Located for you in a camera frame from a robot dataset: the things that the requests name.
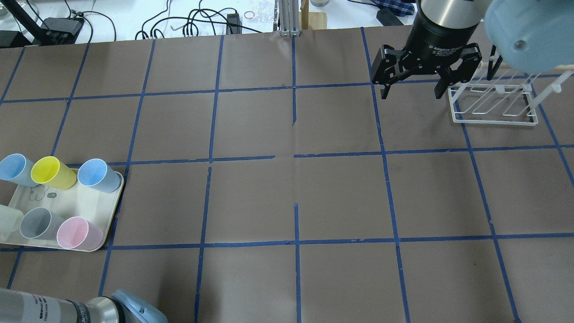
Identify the light blue cup tray edge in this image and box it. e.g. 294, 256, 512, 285
0, 153, 39, 187

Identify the black power adapter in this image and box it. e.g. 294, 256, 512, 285
376, 7, 404, 26

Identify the yellow plastic cup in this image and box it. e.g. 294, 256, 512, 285
30, 156, 77, 190

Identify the white wire cup rack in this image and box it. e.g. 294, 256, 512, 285
448, 46, 573, 127

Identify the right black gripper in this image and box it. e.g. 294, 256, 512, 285
371, 12, 482, 100

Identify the aluminium frame post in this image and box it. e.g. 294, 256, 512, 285
276, 0, 300, 37

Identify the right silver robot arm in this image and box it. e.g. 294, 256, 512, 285
370, 0, 574, 99

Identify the grey plastic cup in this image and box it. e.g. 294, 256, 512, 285
20, 207, 65, 240

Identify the blue cup on tray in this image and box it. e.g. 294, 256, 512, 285
77, 159, 122, 193

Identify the beige plastic tray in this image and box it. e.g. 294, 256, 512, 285
1, 172, 124, 252

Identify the folded plaid umbrella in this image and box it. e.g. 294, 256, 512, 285
371, 0, 415, 17

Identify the pink plastic cup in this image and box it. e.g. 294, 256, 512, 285
56, 217, 104, 252

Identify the white plastic cup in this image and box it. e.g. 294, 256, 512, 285
0, 205, 23, 241

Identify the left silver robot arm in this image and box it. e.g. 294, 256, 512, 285
0, 288, 168, 323

